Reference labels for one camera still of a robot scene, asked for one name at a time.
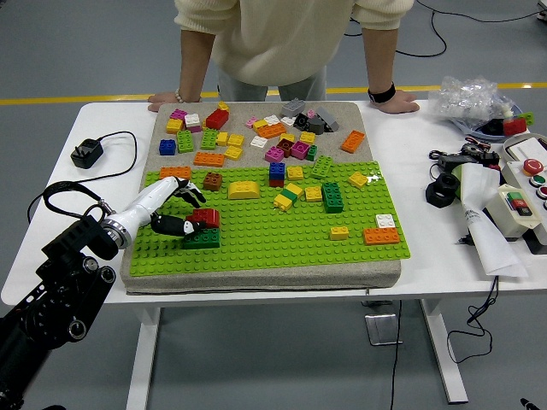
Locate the red eight-stud brick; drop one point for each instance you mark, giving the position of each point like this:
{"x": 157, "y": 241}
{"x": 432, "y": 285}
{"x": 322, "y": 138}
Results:
{"x": 216, "y": 120}
{"x": 213, "y": 227}
{"x": 515, "y": 127}

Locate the black power adapter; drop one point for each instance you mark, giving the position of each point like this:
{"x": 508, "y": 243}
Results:
{"x": 457, "y": 160}

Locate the dark green eight-stud brick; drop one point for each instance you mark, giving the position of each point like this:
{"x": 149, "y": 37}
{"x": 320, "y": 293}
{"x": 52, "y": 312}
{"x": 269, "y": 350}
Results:
{"x": 205, "y": 240}

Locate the white table leg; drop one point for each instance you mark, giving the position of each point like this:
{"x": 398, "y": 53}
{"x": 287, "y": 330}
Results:
{"x": 143, "y": 363}
{"x": 446, "y": 363}

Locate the dark red brick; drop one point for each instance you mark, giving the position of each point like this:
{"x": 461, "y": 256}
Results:
{"x": 284, "y": 149}

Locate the large black nut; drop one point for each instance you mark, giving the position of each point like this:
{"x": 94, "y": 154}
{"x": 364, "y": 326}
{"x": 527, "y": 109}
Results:
{"x": 433, "y": 195}

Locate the lime green roll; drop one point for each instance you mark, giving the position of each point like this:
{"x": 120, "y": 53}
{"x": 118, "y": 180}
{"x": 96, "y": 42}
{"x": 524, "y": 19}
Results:
{"x": 458, "y": 183}

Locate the small black plug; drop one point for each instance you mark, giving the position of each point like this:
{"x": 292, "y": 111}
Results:
{"x": 464, "y": 241}

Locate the red curved brick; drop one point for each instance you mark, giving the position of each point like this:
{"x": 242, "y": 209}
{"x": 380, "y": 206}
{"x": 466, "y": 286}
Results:
{"x": 209, "y": 215}

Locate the white emergency stop control box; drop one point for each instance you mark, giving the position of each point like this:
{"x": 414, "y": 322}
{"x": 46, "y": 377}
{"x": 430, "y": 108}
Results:
{"x": 517, "y": 177}

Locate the person's right hand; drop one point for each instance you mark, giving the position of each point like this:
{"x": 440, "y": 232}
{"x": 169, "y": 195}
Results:
{"x": 164, "y": 100}

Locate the white paper sheet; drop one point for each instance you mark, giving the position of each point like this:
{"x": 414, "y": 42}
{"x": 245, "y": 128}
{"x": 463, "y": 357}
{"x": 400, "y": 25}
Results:
{"x": 487, "y": 238}

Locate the silver floor plate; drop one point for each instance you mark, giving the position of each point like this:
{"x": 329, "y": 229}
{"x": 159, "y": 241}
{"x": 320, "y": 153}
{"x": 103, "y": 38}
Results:
{"x": 380, "y": 329}

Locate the yellow floor tape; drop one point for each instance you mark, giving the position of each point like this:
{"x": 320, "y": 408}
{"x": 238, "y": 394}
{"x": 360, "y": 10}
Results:
{"x": 64, "y": 100}

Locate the clear plastic bag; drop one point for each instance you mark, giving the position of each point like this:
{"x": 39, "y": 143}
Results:
{"x": 466, "y": 98}

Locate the grey-brown cushion mat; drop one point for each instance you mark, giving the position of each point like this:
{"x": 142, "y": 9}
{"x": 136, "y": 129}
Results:
{"x": 256, "y": 285}

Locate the small white switch box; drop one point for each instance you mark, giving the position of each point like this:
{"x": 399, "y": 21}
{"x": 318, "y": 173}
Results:
{"x": 502, "y": 212}

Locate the light blue basin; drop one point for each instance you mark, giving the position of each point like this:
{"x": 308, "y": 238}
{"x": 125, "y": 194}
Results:
{"x": 468, "y": 129}

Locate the small white bottle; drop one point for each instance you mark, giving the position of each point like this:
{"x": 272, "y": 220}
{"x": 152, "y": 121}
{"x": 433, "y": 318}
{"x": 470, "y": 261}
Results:
{"x": 507, "y": 113}

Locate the person's right forearm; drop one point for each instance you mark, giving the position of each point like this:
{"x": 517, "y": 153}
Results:
{"x": 194, "y": 64}

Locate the small light pink brick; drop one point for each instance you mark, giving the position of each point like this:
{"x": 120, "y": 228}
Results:
{"x": 251, "y": 122}
{"x": 312, "y": 113}

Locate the blue four-stud brick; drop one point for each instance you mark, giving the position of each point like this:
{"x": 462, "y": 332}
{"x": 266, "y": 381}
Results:
{"x": 167, "y": 148}

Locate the person's left hand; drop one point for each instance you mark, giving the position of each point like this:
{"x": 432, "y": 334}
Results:
{"x": 397, "y": 103}

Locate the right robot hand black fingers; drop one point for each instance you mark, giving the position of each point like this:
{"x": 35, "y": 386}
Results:
{"x": 529, "y": 405}

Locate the white four-stud brick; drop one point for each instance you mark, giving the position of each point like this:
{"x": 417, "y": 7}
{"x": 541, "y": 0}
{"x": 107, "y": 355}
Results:
{"x": 386, "y": 221}
{"x": 288, "y": 121}
{"x": 259, "y": 142}
{"x": 272, "y": 120}
{"x": 192, "y": 119}

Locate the lime green small brick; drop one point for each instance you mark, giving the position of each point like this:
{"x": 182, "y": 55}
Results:
{"x": 527, "y": 118}

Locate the person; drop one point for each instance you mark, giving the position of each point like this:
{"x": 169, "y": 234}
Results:
{"x": 278, "y": 38}

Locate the dark green big-stud brick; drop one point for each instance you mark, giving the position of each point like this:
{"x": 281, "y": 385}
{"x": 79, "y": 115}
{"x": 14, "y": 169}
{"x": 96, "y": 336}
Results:
{"x": 333, "y": 198}

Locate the green studded baseplate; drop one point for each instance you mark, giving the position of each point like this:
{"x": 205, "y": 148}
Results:
{"x": 265, "y": 252}

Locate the yellow and green brick stack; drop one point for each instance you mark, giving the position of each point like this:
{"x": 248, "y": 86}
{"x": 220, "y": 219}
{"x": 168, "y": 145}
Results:
{"x": 288, "y": 197}

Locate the dark grey brick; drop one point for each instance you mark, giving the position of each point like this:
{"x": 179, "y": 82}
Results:
{"x": 316, "y": 126}

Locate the yellow curved brick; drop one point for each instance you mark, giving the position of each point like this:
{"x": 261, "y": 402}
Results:
{"x": 243, "y": 190}

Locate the orange eight-stud brick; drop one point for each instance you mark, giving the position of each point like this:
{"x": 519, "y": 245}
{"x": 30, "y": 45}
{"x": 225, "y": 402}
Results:
{"x": 353, "y": 142}
{"x": 381, "y": 236}
{"x": 273, "y": 130}
{"x": 175, "y": 171}
{"x": 209, "y": 159}

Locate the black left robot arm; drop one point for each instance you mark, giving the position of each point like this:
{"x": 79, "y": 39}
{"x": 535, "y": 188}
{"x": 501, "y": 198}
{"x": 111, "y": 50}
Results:
{"x": 81, "y": 243}

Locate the light grey brick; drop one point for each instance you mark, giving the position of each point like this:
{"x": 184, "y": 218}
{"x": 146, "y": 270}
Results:
{"x": 292, "y": 107}

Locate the blue and red brick stack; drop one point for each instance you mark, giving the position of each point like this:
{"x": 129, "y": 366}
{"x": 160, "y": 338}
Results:
{"x": 277, "y": 172}

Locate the black object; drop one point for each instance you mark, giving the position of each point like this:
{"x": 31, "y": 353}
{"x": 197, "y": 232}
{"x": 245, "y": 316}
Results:
{"x": 493, "y": 127}

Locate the black module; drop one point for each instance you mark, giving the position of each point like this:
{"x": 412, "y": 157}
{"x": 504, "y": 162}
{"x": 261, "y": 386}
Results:
{"x": 489, "y": 158}

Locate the person's left forearm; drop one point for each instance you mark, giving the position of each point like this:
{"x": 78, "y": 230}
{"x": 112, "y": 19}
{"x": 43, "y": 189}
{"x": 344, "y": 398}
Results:
{"x": 380, "y": 55}

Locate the long grey brick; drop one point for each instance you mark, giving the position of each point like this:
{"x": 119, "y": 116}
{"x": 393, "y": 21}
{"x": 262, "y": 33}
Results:
{"x": 329, "y": 119}

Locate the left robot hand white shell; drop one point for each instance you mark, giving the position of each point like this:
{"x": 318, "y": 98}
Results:
{"x": 147, "y": 200}

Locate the small dark green brick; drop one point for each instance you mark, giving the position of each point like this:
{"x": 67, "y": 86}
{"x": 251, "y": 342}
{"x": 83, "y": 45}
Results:
{"x": 312, "y": 153}

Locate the brown four-stud brick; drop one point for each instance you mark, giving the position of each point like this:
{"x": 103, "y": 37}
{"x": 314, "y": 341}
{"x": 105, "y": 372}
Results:
{"x": 213, "y": 181}

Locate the black brick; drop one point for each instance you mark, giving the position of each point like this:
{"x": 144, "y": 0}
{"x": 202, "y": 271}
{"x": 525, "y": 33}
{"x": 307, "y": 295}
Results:
{"x": 301, "y": 122}

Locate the black wristwatch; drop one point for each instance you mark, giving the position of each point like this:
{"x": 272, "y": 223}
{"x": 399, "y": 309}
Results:
{"x": 381, "y": 93}

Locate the black servo motor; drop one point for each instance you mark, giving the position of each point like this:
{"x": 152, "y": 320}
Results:
{"x": 471, "y": 149}

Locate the dark corner device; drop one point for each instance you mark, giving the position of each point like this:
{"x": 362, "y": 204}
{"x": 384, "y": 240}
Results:
{"x": 542, "y": 17}

